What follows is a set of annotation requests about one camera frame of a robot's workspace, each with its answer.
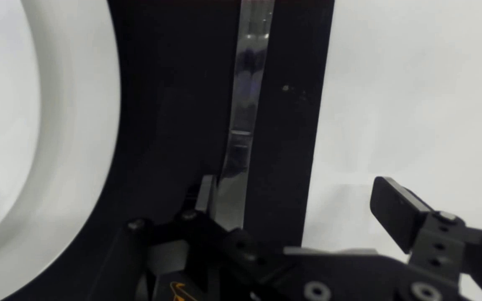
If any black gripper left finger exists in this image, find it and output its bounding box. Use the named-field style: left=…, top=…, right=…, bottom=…
left=90, top=174, right=287, bottom=301

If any white plate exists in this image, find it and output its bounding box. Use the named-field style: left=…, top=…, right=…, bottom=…
left=0, top=0, right=123, bottom=270

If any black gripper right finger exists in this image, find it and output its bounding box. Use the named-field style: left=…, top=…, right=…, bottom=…
left=368, top=176, right=482, bottom=301

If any black placemat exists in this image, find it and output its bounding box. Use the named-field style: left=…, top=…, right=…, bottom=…
left=4, top=0, right=336, bottom=301

